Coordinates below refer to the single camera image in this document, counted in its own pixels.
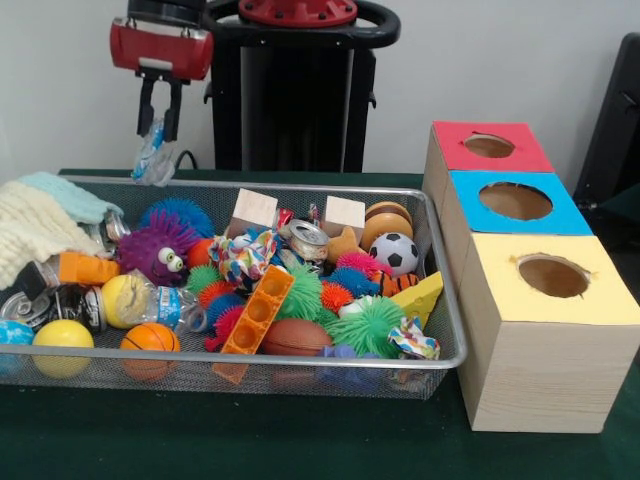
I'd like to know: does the crushed silver can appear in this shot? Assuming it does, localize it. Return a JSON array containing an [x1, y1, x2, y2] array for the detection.
[[288, 218, 331, 262]]

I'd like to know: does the large wooden block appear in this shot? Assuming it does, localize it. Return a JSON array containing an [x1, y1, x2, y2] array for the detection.
[[229, 188, 279, 235]]

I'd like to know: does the cream waffle cloth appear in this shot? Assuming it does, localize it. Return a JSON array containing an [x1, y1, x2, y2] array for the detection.
[[0, 180, 109, 291]]

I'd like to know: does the orange plastic block with holes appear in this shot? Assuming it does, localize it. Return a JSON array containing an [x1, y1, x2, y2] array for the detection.
[[219, 264, 296, 355]]

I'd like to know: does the wooden box with three holes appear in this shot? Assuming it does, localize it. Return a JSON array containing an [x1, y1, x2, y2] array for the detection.
[[422, 119, 640, 434]]

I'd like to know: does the silver mesh bin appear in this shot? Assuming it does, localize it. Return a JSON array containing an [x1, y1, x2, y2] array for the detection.
[[0, 174, 469, 401]]

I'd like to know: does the blue spiky ball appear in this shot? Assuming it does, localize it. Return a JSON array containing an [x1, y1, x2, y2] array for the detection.
[[139, 198, 216, 239]]

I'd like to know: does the purple spiky toy with eyes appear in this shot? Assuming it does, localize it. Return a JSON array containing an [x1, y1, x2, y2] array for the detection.
[[115, 212, 201, 287]]

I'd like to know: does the toy hamburger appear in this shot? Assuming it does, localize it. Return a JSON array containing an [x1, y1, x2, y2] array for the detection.
[[359, 201, 415, 251]]

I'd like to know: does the yellow ball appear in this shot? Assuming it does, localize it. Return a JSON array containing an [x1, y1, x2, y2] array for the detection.
[[32, 319, 95, 379]]

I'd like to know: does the small soccer ball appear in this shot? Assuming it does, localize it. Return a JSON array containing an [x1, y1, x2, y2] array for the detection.
[[368, 232, 420, 278]]

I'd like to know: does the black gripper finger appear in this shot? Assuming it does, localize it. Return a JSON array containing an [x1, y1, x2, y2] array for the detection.
[[163, 81, 184, 143], [136, 78, 157, 136]]

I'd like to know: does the small wooden block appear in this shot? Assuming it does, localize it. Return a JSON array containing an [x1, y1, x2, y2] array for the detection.
[[323, 195, 367, 240]]

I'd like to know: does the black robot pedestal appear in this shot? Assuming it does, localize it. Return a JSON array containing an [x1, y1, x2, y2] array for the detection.
[[202, 0, 401, 174]]

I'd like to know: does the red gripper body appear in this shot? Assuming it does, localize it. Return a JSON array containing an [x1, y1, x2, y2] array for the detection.
[[109, 17, 215, 82]]

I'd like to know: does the green spiky ball with eyes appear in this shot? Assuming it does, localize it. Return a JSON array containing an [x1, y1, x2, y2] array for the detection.
[[324, 296, 407, 359]]

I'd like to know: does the light blue waffle cloth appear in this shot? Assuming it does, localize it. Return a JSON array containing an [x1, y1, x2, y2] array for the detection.
[[19, 172, 124, 226]]

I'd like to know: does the clear water bottle blue label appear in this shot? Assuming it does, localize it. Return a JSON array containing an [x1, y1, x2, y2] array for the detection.
[[115, 272, 209, 334]]

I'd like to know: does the black monitor on stand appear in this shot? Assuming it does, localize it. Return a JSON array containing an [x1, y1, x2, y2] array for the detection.
[[573, 32, 640, 211]]

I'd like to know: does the shiny dented silver can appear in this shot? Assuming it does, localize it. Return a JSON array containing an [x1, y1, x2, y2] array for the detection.
[[102, 212, 130, 250]]

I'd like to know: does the dark green tablecloth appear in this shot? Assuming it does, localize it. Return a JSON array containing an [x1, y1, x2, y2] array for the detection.
[[0, 168, 640, 480]]

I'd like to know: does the small orange basketball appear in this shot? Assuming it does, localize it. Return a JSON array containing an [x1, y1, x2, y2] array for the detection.
[[119, 322, 181, 381]]

